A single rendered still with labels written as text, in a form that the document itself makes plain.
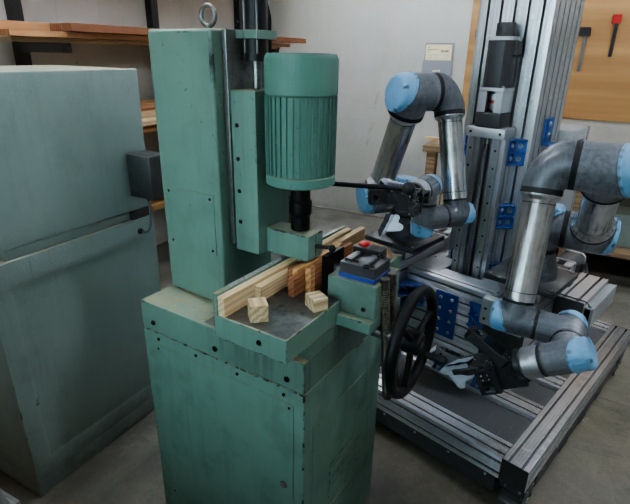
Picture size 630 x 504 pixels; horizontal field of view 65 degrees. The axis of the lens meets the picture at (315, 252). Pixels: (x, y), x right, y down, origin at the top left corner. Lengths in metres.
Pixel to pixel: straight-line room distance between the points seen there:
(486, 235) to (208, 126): 1.05
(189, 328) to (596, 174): 1.06
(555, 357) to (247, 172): 0.84
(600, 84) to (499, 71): 2.59
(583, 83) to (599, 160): 3.06
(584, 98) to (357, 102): 1.85
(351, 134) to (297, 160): 3.64
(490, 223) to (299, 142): 0.89
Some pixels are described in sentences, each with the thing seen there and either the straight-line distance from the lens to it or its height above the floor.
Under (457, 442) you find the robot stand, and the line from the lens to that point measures 1.96.
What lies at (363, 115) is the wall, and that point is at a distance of 4.75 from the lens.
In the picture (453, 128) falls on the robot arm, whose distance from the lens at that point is 1.65.
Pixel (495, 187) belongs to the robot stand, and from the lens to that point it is 1.81.
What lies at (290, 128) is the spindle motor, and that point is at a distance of 1.17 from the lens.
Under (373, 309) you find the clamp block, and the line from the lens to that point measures 1.20.
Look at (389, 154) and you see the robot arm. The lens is 1.69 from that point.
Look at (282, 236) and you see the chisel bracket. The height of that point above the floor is 1.02.
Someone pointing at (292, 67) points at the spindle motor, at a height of 1.44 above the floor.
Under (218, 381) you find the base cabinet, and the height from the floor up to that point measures 0.64.
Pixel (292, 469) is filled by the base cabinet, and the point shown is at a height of 0.47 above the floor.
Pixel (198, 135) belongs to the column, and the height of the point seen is 1.27.
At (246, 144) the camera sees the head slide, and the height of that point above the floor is 1.26.
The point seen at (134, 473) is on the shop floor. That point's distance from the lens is 2.14.
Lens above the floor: 1.47
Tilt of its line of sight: 22 degrees down
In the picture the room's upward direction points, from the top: 1 degrees clockwise
